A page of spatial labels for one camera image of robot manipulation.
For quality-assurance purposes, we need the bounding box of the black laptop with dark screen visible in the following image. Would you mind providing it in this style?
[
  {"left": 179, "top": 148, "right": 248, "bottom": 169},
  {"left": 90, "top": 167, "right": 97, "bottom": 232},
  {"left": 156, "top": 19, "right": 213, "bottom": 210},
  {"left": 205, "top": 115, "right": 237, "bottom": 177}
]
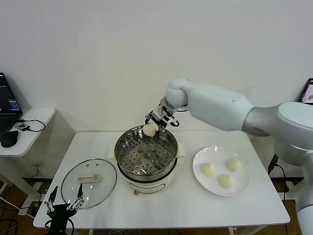
[{"left": 0, "top": 72, "right": 23, "bottom": 134}]

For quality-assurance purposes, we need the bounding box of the glass lid with cream handle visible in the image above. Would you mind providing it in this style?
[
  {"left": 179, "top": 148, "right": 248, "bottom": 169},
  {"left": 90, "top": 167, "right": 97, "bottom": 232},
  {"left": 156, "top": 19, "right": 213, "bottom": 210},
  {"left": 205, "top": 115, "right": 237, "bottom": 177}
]
[{"left": 61, "top": 159, "right": 117, "bottom": 210}]

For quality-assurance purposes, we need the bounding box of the white round plate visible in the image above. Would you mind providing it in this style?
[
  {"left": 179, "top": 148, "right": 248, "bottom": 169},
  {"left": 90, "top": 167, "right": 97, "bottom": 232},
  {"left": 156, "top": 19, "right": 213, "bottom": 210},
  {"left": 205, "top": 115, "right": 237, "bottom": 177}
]
[{"left": 192, "top": 146, "right": 251, "bottom": 197}]

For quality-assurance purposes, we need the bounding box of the grey laptop with light screen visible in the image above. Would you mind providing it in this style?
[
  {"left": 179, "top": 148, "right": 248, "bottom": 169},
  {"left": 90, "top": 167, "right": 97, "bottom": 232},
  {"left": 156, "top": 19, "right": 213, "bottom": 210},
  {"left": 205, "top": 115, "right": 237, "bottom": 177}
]
[{"left": 299, "top": 78, "right": 313, "bottom": 106}]

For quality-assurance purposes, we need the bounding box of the floor power strip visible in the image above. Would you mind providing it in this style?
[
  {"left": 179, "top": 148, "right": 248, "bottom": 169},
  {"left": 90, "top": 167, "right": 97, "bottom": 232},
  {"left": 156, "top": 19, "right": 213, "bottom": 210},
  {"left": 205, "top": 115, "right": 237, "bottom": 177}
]
[{"left": 29, "top": 187, "right": 48, "bottom": 213}]

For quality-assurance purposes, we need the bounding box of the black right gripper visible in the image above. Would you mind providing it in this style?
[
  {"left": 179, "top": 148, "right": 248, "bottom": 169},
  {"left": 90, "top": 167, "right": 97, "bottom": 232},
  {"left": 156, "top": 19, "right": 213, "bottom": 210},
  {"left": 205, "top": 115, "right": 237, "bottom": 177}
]
[{"left": 144, "top": 99, "right": 177, "bottom": 137}]

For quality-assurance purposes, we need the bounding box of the white steamed baozi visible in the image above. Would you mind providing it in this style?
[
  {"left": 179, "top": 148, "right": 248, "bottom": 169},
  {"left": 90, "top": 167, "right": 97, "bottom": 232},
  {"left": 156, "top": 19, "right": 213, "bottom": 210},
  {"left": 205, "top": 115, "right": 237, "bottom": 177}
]
[
  {"left": 201, "top": 163, "right": 217, "bottom": 177},
  {"left": 225, "top": 158, "right": 243, "bottom": 172},
  {"left": 218, "top": 174, "right": 235, "bottom": 189},
  {"left": 143, "top": 123, "right": 158, "bottom": 137}
]

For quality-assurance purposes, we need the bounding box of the black cable with adapter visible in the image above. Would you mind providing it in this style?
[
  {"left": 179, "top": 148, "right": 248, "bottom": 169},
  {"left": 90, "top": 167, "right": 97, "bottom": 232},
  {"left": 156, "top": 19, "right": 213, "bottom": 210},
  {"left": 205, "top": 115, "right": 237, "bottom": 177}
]
[{"left": 268, "top": 153, "right": 287, "bottom": 201}]

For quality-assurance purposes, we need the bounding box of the white side desk with mouse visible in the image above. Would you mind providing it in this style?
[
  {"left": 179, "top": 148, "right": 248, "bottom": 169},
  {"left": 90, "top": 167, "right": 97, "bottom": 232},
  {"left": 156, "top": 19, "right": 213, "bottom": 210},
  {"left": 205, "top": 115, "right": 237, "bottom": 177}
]
[{"left": 0, "top": 107, "right": 56, "bottom": 216}]

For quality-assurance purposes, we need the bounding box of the stainless steel steamer basket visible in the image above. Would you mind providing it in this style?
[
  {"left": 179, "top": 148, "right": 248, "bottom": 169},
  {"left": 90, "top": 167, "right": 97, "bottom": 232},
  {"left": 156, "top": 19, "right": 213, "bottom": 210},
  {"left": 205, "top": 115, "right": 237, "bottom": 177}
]
[{"left": 114, "top": 125, "right": 179, "bottom": 177}]

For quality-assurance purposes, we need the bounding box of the black cable on side desk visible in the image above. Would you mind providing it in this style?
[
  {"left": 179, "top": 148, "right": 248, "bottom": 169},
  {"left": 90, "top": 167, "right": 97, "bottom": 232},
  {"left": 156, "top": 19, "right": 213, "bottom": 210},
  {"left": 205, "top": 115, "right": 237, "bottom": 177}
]
[{"left": 18, "top": 118, "right": 46, "bottom": 133}]

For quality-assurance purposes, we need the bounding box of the black computer mouse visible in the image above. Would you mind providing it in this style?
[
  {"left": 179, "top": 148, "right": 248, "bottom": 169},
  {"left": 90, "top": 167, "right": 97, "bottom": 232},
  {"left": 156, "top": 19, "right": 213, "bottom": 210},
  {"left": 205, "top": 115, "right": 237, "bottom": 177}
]
[{"left": 0, "top": 130, "right": 20, "bottom": 148}]

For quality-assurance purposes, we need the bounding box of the cream white electric cooker base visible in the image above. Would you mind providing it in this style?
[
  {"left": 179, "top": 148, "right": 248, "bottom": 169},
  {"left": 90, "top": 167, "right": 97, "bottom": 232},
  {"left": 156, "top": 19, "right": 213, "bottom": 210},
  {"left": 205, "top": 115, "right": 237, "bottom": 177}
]
[{"left": 108, "top": 142, "right": 187, "bottom": 197}]

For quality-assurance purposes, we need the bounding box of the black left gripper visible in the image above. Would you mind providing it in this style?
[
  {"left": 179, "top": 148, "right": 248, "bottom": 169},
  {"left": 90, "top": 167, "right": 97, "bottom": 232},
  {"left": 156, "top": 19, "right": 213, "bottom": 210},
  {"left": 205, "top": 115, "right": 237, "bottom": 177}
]
[{"left": 45, "top": 183, "right": 85, "bottom": 235}]

